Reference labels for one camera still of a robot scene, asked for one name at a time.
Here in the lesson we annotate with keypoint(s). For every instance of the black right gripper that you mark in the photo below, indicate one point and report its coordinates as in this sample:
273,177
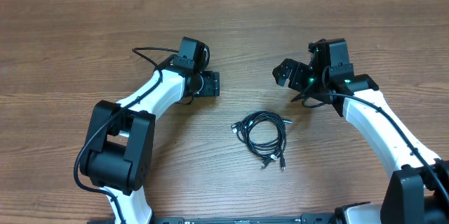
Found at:
296,76

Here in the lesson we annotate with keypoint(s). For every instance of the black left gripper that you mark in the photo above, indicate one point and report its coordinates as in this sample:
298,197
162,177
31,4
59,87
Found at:
212,84

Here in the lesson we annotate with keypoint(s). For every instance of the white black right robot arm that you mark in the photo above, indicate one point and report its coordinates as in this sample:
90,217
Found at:
418,178

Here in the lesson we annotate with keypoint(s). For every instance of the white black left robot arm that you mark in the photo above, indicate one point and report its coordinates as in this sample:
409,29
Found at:
116,157

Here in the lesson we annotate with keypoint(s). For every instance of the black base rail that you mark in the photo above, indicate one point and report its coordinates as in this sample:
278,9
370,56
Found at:
306,218

